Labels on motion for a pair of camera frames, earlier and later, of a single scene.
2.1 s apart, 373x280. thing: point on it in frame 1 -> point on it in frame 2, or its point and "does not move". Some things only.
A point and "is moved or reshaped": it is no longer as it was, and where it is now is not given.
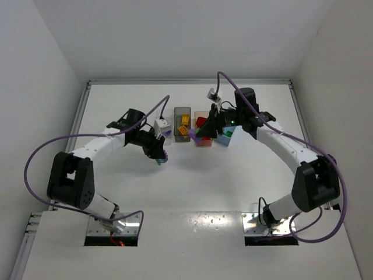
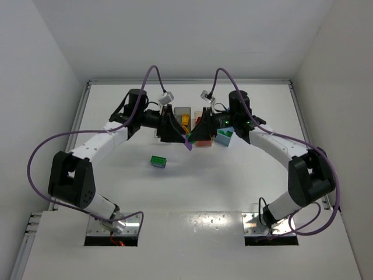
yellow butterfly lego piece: x=185 y=119 does not move
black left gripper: x=153 y=146 -> x=162 y=123
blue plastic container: x=225 y=138 does not move
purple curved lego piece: x=192 y=134 is moved or reshaped
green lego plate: x=228 y=133 does not move
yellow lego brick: x=183 y=129 does not move
